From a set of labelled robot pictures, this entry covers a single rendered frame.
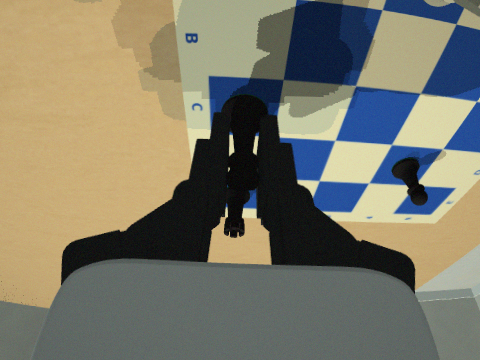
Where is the blue and cream chessboard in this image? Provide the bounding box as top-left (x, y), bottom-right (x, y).
top-left (173, 0), bottom-right (480, 223)

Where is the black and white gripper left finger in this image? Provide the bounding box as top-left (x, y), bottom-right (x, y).
top-left (61, 112), bottom-right (230, 285)

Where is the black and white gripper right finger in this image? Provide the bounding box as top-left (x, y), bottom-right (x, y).
top-left (256, 115), bottom-right (415, 294)

